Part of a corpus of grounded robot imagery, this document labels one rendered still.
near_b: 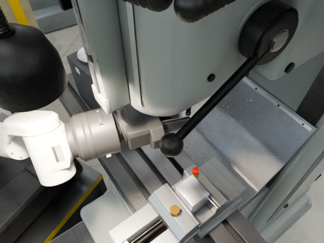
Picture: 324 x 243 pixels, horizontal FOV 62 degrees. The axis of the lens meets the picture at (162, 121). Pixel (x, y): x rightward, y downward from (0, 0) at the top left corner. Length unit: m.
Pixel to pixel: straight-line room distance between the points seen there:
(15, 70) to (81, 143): 0.24
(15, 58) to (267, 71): 0.34
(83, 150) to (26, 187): 0.83
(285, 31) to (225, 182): 0.49
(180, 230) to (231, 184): 0.19
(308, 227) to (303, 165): 0.99
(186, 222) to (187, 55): 0.44
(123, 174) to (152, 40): 0.59
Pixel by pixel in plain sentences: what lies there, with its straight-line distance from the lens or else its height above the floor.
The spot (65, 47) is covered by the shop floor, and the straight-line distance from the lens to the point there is 2.95.
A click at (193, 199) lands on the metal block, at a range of 0.63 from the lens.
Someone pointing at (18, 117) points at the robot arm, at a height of 1.27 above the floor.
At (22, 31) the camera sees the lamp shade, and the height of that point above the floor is 1.51.
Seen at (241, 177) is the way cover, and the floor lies 0.87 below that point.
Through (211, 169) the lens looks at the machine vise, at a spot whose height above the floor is 0.98.
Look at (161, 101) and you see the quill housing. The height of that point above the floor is 1.39.
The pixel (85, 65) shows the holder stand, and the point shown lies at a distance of 0.87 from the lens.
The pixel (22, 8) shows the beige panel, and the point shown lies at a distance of 2.22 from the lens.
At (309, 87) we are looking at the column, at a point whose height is 1.16.
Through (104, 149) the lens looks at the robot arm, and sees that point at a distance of 0.48.
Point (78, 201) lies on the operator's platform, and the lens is 1.39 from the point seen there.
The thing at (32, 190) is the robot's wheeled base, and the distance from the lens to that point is 1.27.
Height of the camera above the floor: 1.64
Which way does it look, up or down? 51 degrees down
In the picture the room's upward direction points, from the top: straight up
